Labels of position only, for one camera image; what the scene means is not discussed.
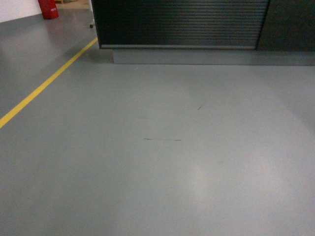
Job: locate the black checkout counter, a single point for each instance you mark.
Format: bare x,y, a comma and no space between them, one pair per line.
213,32

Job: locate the red fire extinguisher box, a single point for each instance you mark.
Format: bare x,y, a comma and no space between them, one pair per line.
48,9

